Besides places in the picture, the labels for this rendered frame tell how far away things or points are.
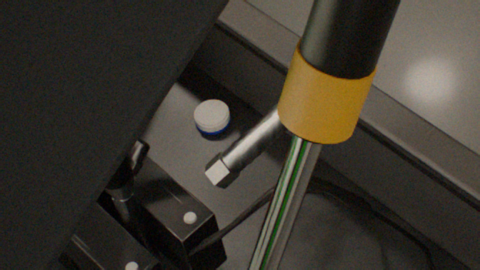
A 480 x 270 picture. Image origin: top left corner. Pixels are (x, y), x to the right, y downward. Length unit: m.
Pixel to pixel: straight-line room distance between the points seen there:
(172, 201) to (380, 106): 0.22
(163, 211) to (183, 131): 0.25
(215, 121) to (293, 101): 0.79
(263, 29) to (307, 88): 0.73
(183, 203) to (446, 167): 0.23
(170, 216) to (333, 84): 0.58
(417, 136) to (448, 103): 1.24
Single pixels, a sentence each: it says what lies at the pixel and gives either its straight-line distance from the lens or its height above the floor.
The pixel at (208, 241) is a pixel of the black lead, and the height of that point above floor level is 0.98.
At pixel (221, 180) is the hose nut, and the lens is 0.63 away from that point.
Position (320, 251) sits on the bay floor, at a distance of 0.92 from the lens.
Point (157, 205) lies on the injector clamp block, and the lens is 0.79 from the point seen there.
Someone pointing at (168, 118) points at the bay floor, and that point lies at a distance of 1.04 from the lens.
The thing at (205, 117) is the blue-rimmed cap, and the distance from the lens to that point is 1.01.
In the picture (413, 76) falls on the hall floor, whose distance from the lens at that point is 2.13.
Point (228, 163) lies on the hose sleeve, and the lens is 0.63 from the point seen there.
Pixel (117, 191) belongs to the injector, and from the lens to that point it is 0.73.
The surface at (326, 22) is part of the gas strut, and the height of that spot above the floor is 1.48.
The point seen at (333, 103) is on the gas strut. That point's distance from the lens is 0.21.
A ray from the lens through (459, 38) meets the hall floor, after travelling 2.21.
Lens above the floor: 1.63
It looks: 53 degrees down
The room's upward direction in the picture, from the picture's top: 12 degrees counter-clockwise
